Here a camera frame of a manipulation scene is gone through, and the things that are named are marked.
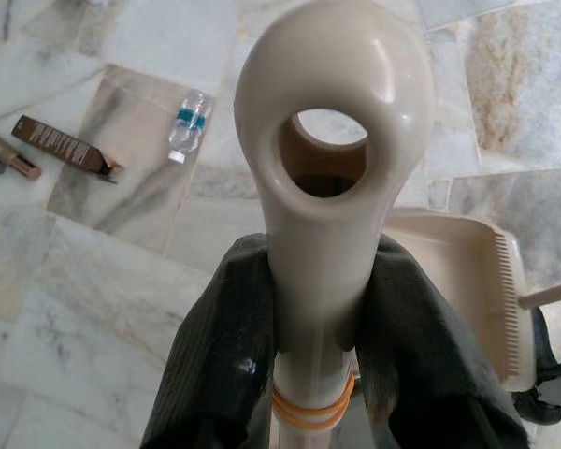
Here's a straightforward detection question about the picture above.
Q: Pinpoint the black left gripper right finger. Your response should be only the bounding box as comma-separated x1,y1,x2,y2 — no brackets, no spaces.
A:
353,233,541,449

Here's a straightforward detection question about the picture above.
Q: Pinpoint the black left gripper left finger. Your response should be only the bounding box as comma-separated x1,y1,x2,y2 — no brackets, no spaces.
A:
139,233,284,449

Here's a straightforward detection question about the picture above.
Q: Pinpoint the beige long-handled dustpan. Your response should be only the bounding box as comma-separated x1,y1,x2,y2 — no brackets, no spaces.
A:
387,208,561,392

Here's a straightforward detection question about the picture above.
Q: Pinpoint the beige long-handled broom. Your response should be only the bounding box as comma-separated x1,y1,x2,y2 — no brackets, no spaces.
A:
233,0,436,449

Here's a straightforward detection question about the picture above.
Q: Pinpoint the orange rubber band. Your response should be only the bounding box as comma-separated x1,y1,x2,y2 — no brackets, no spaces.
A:
271,376,356,417
273,395,352,430

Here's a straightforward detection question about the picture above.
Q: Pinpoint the black robot foot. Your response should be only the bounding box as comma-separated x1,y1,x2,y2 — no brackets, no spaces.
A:
513,306,561,425

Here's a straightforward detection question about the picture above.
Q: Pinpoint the clear plastic water bottle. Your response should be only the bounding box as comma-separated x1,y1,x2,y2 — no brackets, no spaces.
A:
166,88,215,164

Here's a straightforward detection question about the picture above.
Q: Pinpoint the brown cardboard box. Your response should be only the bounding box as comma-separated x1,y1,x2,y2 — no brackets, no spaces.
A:
11,115,125,184

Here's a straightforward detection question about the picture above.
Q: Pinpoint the rose gold cosmetic tube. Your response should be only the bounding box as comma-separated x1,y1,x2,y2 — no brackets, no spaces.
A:
0,125,42,179

